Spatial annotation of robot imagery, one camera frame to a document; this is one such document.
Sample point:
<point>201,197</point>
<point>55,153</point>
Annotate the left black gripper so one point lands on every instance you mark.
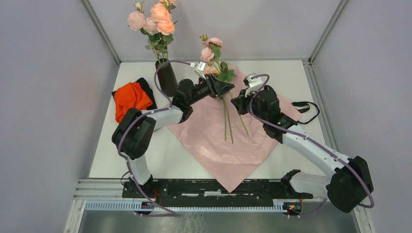
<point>216,87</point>

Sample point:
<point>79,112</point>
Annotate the black cylindrical vase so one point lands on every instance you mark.
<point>167,80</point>

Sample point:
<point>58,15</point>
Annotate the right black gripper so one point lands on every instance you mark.
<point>239,102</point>

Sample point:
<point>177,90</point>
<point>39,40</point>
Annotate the pink wrapping paper sheet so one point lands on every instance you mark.
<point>208,156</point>

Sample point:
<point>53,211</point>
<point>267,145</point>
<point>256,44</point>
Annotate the white slotted cable duct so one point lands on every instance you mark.
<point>142,206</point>

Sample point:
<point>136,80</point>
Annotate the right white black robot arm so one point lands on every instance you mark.
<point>346,182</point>

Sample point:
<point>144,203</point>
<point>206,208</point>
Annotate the pink rose stem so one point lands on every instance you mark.
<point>211,55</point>
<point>138,22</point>
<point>241,119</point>
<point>162,28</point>

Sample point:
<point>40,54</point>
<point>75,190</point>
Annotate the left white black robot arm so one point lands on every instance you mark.
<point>133,135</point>

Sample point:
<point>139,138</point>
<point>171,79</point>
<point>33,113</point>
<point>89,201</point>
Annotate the pink rose stem in vase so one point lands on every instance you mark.
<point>162,28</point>

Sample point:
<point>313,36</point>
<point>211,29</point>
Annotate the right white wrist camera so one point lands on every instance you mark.
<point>253,83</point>

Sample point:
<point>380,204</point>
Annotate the orange cloth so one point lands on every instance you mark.
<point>131,95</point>

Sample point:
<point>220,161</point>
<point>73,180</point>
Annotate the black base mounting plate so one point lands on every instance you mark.
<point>210,193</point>

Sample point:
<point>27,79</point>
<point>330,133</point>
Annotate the black ribbon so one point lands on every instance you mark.
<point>303,107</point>

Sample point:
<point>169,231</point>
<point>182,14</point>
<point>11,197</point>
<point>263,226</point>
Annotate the black cloth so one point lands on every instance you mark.
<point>148,90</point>

